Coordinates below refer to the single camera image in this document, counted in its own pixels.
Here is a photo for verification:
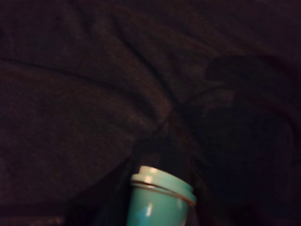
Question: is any turquoise coffee capsule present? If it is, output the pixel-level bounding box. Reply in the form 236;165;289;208
126;165;197;226

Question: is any dark grey cloth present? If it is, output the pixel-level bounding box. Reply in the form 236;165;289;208
0;0;301;226

